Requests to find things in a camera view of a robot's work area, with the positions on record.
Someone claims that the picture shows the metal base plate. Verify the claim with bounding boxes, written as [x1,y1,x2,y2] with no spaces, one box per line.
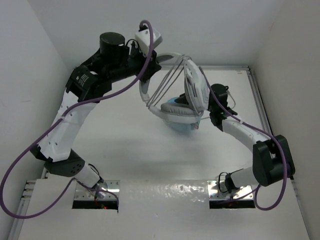
[206,180,255,201]
[74,180,120,201]

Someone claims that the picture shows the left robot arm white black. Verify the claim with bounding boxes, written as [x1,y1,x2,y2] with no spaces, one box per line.
[30,29,161,188]

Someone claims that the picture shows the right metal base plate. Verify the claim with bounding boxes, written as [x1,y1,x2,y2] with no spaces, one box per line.
[206,180,255,201]

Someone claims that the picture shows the aluminium table frame rail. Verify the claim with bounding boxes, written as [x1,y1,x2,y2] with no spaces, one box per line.
[7,65,313,240]

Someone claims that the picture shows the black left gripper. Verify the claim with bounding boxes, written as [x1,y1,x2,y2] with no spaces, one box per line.
[106,41,160,83]

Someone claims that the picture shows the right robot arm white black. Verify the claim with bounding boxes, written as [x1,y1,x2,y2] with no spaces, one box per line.
[207,83,296,193]

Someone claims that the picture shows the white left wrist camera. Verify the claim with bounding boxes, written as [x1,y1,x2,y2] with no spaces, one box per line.
[134,28,163,57]

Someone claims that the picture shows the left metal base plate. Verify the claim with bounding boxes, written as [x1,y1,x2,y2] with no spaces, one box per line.
[74,180,120,201]

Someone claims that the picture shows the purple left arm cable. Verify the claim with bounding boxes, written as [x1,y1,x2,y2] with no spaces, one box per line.
[0,19,154,220]

